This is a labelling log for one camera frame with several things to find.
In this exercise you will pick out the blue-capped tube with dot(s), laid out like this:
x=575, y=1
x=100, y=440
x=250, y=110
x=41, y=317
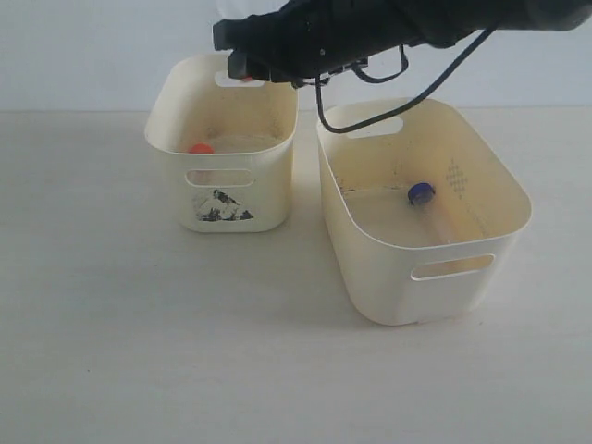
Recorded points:
x=422, y=198

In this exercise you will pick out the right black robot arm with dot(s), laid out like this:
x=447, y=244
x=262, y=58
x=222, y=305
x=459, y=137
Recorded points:
x=441, y=24

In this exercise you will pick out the cream plastic bin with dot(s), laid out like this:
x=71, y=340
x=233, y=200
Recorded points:
x=393, y=272
x=245, y=185

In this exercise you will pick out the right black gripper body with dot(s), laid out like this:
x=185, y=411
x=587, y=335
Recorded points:
x=307, y=39

